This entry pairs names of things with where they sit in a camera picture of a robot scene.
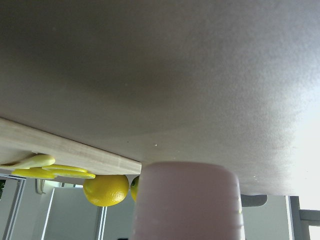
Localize yellow lemon near board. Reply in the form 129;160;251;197
83;175;129;207

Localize pink plastic cup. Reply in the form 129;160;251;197
130;162;245;240

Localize green bowl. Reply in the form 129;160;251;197
240;194;268;208

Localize wooden cutting board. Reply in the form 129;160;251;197
0;118;142;175

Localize lemon slice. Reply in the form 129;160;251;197
11;167;56;179
41;164;96;179

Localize yellow lemon far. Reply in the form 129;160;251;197
130;175;140;202

